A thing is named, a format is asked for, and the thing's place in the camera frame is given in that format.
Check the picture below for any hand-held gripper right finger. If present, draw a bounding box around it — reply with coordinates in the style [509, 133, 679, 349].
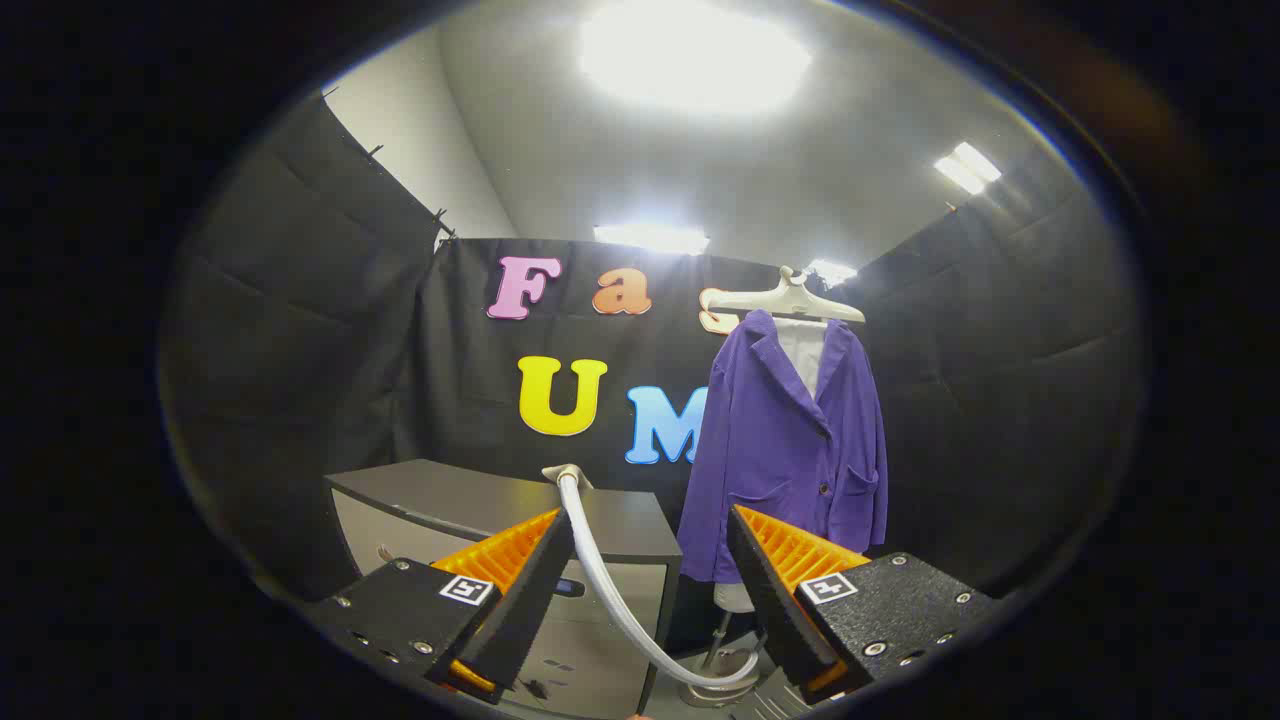
[726, 503, 1006, 706]

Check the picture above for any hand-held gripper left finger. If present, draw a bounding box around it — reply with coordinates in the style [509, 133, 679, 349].
[300, 508, 578, 706]

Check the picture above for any white garment steamer hose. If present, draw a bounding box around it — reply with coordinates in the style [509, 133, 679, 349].
[556, 476, 761, 691]

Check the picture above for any garment steamer base with pole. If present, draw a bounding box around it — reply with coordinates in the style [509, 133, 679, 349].
[676, 610, 771, 711]

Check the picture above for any purple corduroy jacket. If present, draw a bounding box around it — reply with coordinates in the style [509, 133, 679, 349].
[677, 308, 889, 586]

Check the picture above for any grey cabinet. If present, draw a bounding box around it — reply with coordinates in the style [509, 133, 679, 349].
[322, 458, 684, 719]

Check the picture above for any white plastic hanger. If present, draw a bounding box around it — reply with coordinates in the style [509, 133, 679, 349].
[700, 266, 867, 326]

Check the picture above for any double ceiling light panel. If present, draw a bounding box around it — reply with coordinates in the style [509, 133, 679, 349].
[933, 141, 1003, 196]

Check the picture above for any large ceiling light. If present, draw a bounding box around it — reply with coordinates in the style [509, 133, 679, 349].
[578, 0, 813, 116]

